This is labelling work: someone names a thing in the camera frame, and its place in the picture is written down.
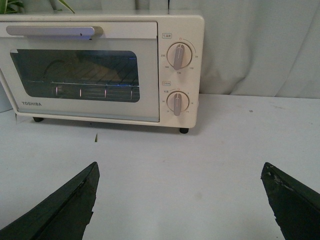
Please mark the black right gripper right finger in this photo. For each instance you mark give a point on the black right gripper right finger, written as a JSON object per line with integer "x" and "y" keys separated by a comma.
{"x": 296, "y": 207}

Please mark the green plant leaves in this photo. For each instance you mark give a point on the green plant leaves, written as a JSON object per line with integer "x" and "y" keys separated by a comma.
{"x": 18, "y": 6}

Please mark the silver oven door handle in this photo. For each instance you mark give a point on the silver oven door handle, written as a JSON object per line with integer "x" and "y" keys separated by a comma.
{"x": 68, "y": 32}

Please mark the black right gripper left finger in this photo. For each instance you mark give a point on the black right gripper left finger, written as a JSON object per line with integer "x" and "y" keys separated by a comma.
{"x": 63, "y": 215}

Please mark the temperature knob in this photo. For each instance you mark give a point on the temperature knob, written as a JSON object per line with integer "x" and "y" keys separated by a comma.
{"x": 179, "y": 55}

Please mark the oven door with glass window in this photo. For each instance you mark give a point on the oven door with glass window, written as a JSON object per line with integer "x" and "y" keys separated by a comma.
{"x": 22, "y": 58}

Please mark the timer knob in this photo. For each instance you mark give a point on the timer knob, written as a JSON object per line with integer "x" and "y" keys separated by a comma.
{"x": 178, "y": 102}

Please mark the cream Toshiba toaster oven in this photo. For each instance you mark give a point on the cream Toshiba toaster oven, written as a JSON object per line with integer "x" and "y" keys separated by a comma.
{"x": 173, "y": 26}

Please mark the wire oven rack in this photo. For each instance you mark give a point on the wire oven rack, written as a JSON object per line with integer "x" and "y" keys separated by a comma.
{"x": 112, "y": 78}

